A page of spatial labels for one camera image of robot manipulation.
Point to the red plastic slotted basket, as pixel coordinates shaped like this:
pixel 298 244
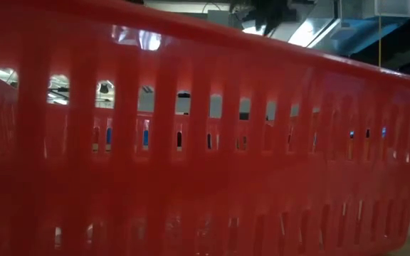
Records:
pixel 205 195

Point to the grey ceiling junction box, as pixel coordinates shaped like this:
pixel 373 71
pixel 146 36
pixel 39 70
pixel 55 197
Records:
pixel 219 17

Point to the black ceiling lamp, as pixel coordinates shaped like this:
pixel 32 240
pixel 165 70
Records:
pixel 104 89

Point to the silver rectangular ceiling duct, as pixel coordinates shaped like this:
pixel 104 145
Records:
pixel 319 32

